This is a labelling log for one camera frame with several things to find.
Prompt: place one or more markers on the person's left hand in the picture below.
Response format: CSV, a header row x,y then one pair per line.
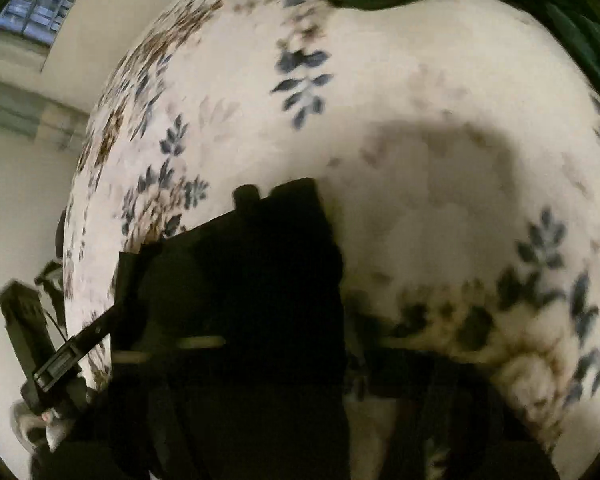
x,y
47,422

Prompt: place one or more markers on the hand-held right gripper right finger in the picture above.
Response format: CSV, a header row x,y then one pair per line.
x,y
455,405

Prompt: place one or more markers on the barred window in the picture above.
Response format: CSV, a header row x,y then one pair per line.
x,y
40,5

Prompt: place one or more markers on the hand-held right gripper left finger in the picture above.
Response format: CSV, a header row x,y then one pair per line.
x,y
140,435

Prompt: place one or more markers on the floral bedsheet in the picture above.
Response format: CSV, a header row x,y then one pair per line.
x,y
430,110

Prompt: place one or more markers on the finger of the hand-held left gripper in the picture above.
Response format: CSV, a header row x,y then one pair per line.
x,y
130,280

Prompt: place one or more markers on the black striped sweater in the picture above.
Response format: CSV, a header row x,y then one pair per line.
x,y
255,285

